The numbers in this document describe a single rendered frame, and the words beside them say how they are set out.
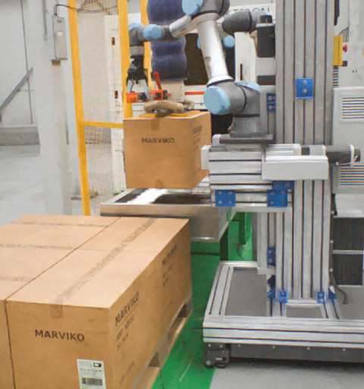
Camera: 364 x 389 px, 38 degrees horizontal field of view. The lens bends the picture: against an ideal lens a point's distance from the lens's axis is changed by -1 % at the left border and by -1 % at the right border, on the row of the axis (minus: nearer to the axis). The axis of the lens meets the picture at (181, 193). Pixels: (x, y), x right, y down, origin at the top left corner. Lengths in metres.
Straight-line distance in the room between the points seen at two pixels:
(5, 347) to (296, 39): 1.74
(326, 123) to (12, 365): 1.65
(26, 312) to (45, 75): 2.30
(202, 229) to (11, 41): 10.49
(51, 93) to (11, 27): 9.14
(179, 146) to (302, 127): 0.79
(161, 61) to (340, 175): 1.29
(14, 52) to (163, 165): 10.19
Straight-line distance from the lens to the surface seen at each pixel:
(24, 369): 2.10
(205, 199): 3.43
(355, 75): 11.52
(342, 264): 2.70
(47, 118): 3.97
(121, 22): 3.79
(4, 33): 13.11
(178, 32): 2.62
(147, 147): 3.03
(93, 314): 1.87
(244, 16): 2.97
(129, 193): 3.45
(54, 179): 4.02
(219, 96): 2.17
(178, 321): 2.92
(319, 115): 2.48
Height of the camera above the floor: 1.28
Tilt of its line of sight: 12 degrees down
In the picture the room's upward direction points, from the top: 2 degrees counter-clockwise
